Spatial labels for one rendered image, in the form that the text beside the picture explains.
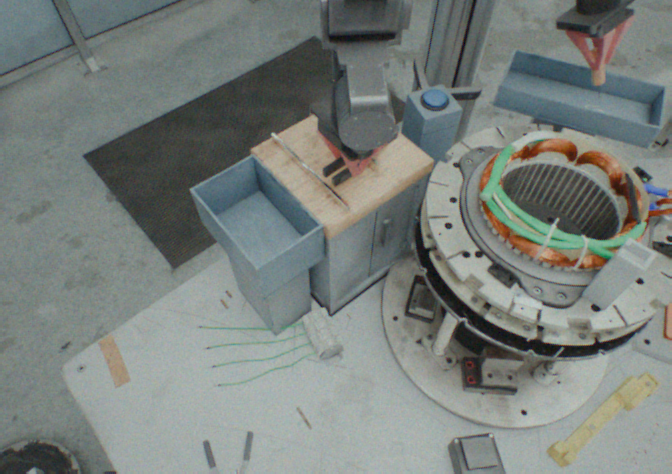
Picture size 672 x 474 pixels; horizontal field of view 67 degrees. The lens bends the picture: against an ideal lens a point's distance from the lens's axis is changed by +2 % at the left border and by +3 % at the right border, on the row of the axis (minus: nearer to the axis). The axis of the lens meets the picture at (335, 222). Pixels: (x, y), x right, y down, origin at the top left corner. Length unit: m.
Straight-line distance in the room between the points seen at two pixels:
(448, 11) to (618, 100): 0.33
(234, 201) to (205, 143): 1.51
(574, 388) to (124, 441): 0.71
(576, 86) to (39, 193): 2.00
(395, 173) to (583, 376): 0.46
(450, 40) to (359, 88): 0.56
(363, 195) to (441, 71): 0.45
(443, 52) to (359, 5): 0.56
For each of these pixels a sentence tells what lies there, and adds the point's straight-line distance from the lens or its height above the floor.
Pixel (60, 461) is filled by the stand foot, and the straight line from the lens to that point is 1.80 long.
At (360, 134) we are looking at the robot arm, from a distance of 0.51.
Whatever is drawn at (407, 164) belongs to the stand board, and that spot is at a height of 1.06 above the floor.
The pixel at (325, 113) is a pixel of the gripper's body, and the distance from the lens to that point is 0.63.
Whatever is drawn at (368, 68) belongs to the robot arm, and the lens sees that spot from 0.50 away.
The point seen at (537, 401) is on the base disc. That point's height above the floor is 0.80.
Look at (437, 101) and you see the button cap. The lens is 0.88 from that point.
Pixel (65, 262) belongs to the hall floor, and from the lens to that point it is 2.12.
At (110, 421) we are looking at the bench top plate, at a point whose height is 0.78.
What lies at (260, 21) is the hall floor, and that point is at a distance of 2.98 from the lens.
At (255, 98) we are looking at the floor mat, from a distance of 2.47.
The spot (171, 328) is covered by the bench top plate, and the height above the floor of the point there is 0.78.
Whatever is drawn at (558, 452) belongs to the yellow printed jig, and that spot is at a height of 0.81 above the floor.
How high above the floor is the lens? 1.61
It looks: 55 degrees down
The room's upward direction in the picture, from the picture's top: straight up
